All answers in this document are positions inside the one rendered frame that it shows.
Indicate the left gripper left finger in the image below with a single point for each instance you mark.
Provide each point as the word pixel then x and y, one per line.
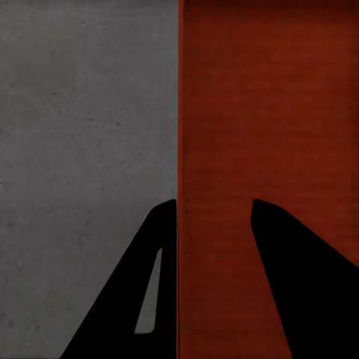
pixel 107 332

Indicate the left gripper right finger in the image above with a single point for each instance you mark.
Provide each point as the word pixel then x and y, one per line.
pixel 315 288

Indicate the storage box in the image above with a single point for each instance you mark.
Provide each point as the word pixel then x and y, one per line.
pixel 268 108

